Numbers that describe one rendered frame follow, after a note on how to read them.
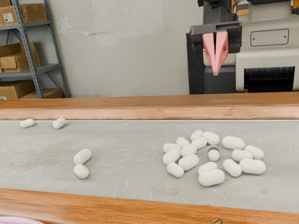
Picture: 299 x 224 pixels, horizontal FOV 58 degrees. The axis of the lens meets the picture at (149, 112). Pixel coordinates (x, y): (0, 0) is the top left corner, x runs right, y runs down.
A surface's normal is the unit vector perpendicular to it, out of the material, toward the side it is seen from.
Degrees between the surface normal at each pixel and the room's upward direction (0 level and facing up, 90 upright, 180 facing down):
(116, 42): 90
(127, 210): 0
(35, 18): 89
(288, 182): 0
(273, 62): 98
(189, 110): 45
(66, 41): 90
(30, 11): 90
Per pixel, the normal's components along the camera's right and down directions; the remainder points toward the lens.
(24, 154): -0.11, -0.93
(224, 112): -0.26, -0.40
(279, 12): -0.29, 0.50
